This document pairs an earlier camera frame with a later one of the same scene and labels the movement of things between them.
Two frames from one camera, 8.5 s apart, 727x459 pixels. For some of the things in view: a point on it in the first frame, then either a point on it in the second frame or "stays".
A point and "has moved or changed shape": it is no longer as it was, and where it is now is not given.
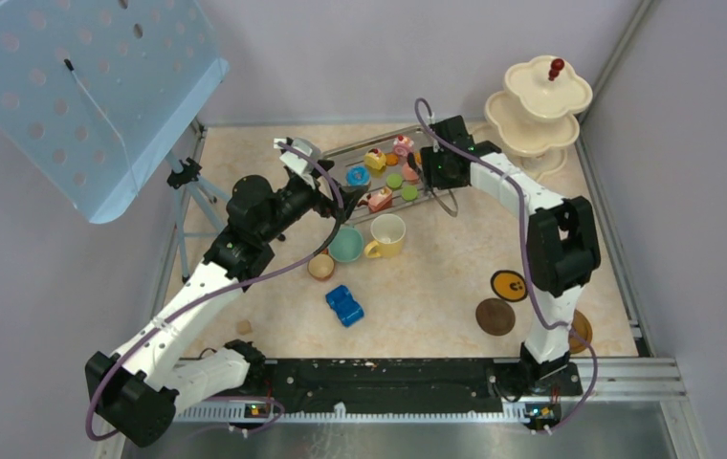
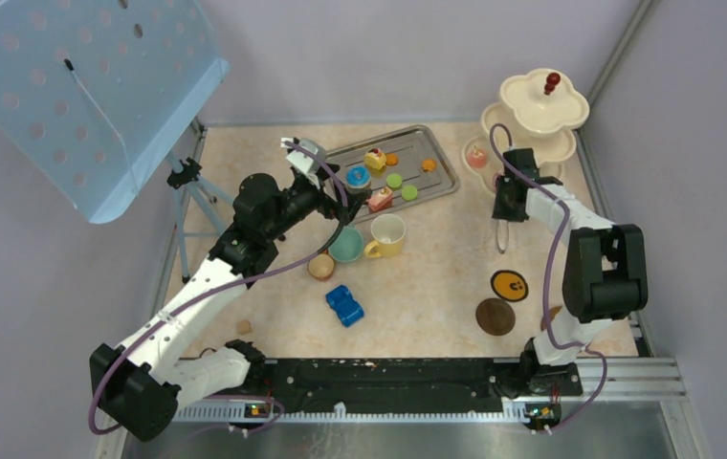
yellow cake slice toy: [375, 159] stays
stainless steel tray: [389, 167] stays
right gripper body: [435, 168] -> [517, 215]
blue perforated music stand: [99, 93] stays
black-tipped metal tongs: [428, 188] -> [501, 207]
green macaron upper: [394, 181] stays
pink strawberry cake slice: [381, 201] stays
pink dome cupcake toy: [408, 175] has moved or changed shape
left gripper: [326, 207] stays
